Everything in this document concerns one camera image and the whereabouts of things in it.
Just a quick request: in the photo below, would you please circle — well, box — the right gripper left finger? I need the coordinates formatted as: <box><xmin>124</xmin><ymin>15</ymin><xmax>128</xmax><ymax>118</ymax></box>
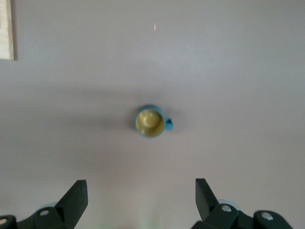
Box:
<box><xmin>0</xmin><ymin>179</ymin><xmax>89</xmax><ymax>229</ymax></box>

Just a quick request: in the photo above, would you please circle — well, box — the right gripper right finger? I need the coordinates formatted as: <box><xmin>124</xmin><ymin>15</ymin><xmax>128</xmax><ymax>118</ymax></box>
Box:
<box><xmin>195</xmin><ymin>178</ymin><xmax>293</xmax><ymax>229</ymax></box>

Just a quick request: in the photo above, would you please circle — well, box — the teal cup with handle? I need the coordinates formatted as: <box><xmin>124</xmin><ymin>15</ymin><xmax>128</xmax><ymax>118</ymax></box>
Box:
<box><xmin>135</xmin><ymin>104</ymin><xmax>174</xmax><ymax>140</ymax></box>

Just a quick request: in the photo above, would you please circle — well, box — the table cover sheet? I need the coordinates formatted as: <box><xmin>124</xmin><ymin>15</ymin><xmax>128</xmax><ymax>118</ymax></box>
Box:
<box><xmin>0</xmin><ymin>0</ymin><xmax>305</xmax><ymax>229</ymax></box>

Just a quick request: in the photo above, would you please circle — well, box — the wooden cutting board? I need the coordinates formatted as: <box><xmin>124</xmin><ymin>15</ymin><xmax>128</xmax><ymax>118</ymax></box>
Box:
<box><xmin>0</xmin><ymin>0</ymin><xmax>18</xmax><ymax>61</ymax></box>

